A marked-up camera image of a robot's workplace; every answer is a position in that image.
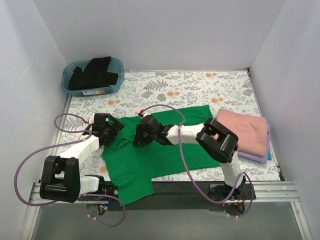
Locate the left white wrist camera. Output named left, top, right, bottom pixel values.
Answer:
left=83, top=113, right=96, bottom=125

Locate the floral table mat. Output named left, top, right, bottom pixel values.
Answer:
left=48, top=70, right=281, bottom=182

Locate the black t shirt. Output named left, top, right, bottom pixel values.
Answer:
left=68, top=56, right=119, bottom=91

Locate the teal plastic bin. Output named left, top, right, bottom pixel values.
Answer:
left=61, top=57, right=125, bottom=97

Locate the green t shirt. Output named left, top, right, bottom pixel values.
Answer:
left=102, top=105, right=220, bottom=205

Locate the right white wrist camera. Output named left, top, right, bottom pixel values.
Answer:
left=138, top=109, right=151, bottom=119

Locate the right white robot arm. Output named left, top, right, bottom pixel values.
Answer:
left=133, top=114, right=246, bottom=195

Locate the aluminium frame rail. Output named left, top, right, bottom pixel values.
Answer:
left=21, top=181, right=312, bottom=240

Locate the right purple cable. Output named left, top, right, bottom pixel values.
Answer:
left=138, top=104, right=256, bottom=218

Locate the folded teal t shirt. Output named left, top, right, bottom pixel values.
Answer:
left=267, top=151, right=272, bottom=160

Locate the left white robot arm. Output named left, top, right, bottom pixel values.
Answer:
left=39, top=113, right=125, bottom=203

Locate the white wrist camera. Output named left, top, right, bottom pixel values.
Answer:
left=83, top=113, right=96, bottom=125
left=138, top=109, right=151, bottom=119

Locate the folded pink t shirt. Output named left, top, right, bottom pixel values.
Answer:
left=216, top=109, right=270, bottom=157

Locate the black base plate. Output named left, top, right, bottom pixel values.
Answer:
left=78, top=181, right=256, bottom=215

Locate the folded lilac t shirt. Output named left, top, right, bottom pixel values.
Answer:
left=238, top=119, right=271, bottom=164

